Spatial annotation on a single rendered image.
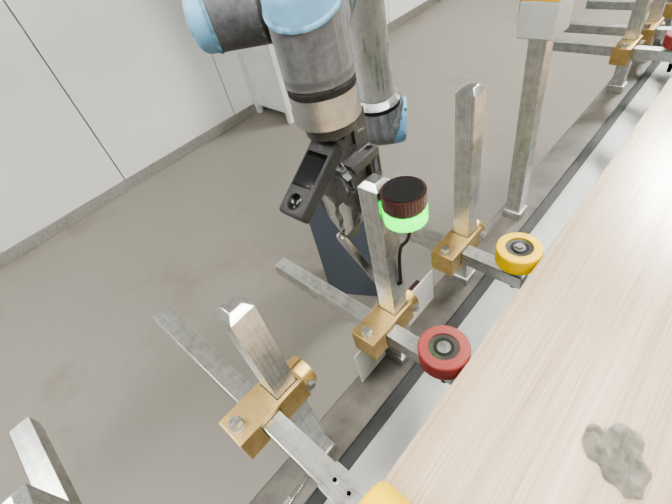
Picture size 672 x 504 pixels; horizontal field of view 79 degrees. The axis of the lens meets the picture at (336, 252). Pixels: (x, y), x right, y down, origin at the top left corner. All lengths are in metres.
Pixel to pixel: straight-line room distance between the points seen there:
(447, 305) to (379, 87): 0.70
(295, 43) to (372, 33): 0.76
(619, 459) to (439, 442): 0.20
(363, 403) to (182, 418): 1.12
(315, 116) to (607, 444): 0.54
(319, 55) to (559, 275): 0.52
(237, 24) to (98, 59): 2.53
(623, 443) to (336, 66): 0.56
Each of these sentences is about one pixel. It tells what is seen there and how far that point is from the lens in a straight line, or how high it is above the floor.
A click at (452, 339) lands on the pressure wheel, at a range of 0.67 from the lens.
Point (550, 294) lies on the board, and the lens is 0.75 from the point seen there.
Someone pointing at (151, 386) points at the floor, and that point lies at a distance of 2.01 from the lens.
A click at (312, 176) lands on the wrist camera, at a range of 0.56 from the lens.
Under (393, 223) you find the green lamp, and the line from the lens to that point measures 0.54.
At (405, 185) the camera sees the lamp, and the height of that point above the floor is 1.15.
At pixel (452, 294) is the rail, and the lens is 0.98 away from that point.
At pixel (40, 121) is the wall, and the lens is 3.10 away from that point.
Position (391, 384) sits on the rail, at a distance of 0.87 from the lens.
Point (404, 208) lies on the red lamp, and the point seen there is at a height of 1.14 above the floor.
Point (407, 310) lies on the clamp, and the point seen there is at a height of 0.86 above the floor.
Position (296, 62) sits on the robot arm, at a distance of 0.51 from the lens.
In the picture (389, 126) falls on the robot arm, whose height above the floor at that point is 0.80.
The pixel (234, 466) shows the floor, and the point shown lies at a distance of 1.68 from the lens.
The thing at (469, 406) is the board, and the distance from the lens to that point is 0.63.
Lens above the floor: 1.48
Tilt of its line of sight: 44 degrees down
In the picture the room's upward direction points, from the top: 15 degrees counter-clockwise
